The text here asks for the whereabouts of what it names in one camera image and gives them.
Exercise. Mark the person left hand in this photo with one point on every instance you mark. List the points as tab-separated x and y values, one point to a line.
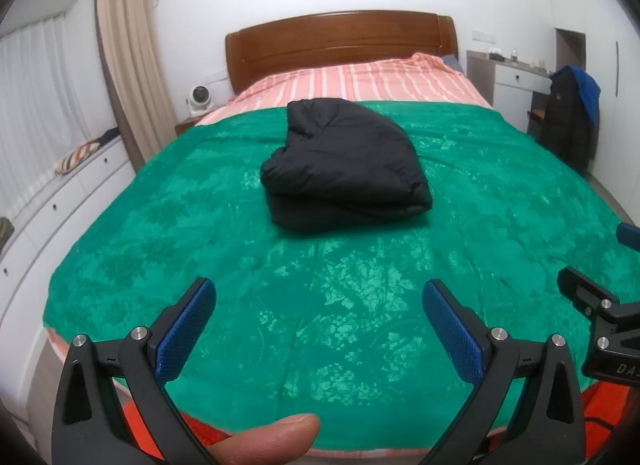
281	442

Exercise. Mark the white drawer cabinet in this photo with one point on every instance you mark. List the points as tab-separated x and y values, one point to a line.
28	263

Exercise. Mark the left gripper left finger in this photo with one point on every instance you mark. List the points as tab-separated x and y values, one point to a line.
89	424

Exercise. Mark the white wardrobe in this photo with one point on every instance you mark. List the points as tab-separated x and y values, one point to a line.
612	59

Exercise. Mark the white desk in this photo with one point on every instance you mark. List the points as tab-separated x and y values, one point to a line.
512	89

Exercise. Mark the beige curtain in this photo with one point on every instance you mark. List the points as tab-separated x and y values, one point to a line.
134	77

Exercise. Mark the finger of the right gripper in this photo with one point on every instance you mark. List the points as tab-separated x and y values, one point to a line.
628	235
585	295

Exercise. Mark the pink striped bed sheet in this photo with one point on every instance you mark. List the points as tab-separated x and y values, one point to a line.
421	77

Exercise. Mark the wooden nightstand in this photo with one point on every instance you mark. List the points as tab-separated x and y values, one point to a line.
185	125

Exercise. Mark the striped cushion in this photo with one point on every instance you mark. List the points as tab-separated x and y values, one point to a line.
76	158

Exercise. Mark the wooden headboard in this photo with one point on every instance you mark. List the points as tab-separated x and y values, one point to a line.
334	38

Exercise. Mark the dark jacket on chair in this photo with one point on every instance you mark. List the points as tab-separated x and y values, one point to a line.
566	130

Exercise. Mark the black puffer jacket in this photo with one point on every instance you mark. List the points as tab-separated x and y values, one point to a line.
342	165

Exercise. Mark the green bed blanket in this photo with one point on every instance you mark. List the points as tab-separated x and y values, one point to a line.
333	324

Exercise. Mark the white round fan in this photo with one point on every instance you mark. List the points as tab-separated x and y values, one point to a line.
199	100

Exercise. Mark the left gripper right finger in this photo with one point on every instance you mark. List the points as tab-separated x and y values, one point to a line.
525	406

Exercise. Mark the white sheer curtain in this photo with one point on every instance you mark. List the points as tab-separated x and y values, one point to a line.
41	118

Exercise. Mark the blue garment on chair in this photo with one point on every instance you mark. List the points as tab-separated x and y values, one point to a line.
589	92

